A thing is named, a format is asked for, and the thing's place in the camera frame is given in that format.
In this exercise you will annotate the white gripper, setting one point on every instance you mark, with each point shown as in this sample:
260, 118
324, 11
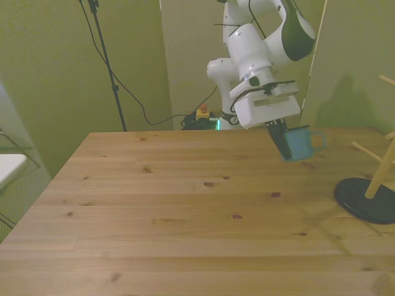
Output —
265, 108

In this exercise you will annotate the blue enamel mug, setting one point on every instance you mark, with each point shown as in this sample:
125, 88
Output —
299, 145

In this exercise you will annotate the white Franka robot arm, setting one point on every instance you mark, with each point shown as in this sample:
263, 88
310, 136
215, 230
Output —
247, 46

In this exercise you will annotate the wooden mug tree black base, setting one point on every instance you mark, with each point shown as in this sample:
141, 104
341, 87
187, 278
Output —
355, 197

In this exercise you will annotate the yellow emergency stop button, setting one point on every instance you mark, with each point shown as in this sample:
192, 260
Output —
203, 114

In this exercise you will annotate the white folding chair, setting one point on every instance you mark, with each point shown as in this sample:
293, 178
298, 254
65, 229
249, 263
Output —
9, 166

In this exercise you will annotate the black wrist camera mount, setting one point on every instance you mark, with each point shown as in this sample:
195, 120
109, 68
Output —
271, 87

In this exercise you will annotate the black camera stand pole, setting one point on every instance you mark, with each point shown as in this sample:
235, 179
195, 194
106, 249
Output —
108, 61

